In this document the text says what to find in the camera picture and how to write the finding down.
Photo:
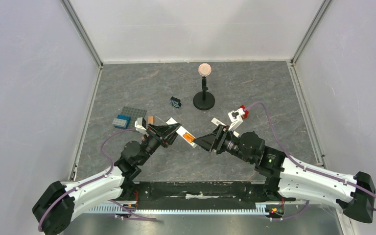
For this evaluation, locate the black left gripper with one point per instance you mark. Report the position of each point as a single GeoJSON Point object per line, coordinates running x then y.
{"type": "Point", "coordinates": [168, 130]}

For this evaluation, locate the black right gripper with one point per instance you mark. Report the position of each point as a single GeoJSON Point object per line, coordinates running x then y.
{"type": "Point", "coordinates": [222, 139]}

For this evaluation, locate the white remote control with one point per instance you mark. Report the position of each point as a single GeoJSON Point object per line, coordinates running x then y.
{"type": "Point", "coordinates": [183, 133]}

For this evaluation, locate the white remote battery cover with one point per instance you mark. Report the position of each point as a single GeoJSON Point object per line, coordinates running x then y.
{"type": "Point", "coordinates": [218, 122]}

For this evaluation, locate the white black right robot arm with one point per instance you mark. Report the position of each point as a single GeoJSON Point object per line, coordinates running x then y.
{"type": "Point", "coordinates": [289, 178]}

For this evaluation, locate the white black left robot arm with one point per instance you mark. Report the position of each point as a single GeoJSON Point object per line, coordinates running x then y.
{"type": "Point", "coordinates": [61, 203]}

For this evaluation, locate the small black blue block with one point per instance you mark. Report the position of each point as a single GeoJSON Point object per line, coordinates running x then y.
{"type": "Point", "coordinates": [175, 102]}

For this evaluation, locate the grey lego baseplate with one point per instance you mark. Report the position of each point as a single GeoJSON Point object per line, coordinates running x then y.
{"type": "Point", "coordinates": [133, 113]}

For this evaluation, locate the black round stand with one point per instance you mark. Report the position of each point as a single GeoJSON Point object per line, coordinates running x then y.
{"type": "Point", "coordinates": [204, 100]}

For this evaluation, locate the small red toy block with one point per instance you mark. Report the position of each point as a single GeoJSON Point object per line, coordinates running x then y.
{"type": "Point", "coordinates": [245, 112]}

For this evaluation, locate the blue grey lego brick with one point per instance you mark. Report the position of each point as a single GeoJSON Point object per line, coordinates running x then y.
{"type": "Point", "coordinates": [121, 122]}

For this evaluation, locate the pink ball on stand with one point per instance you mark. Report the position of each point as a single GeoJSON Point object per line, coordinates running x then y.
{"type": "Point", "coordinates": [204, 69]}

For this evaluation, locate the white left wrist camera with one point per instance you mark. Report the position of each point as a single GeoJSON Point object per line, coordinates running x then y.
{"type": "Point", "coordinates": [140, 125]}

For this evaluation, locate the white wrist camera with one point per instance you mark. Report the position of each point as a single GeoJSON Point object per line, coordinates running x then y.
{"type": "Point", "coordinates": [140, 125]}
{"type": "Point", "coordinates": [236, 118]}

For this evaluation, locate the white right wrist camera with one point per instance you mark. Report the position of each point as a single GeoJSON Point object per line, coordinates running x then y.
{"type": "Point", "coordinates": [236, 118]}

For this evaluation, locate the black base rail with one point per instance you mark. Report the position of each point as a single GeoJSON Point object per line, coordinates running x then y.
{"type": "Point", "coordinates": [198, 195]}

